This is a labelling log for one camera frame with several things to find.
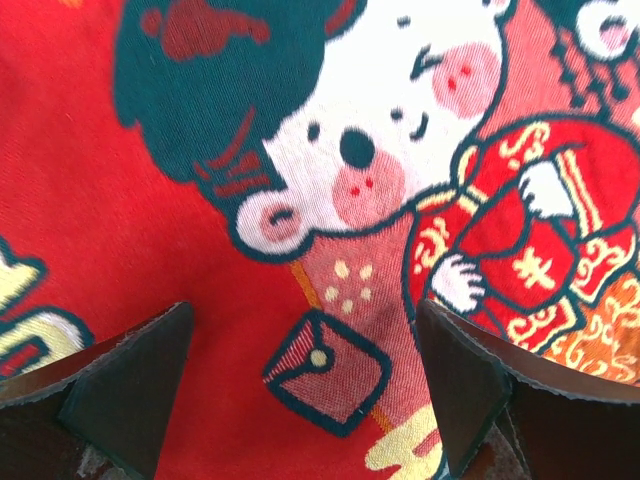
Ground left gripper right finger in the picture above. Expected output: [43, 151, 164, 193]
[415, 300, 639, 479]

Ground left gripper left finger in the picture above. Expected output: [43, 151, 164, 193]
[1, 303, 194, 479]

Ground red pillowcase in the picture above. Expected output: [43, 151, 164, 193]
[1, 1, 639, 479]

